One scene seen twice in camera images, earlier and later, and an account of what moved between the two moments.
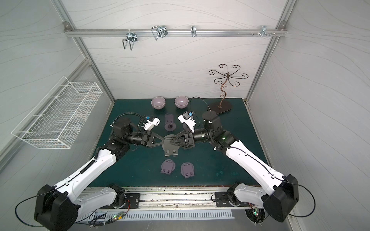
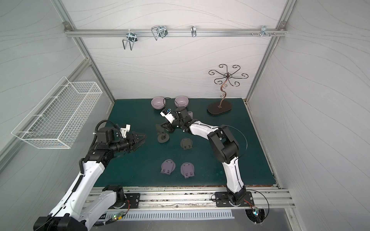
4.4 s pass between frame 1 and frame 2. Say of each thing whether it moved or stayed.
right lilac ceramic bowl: stayed
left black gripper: moved
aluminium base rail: stayed
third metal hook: stayed
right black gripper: moved
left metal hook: stayed
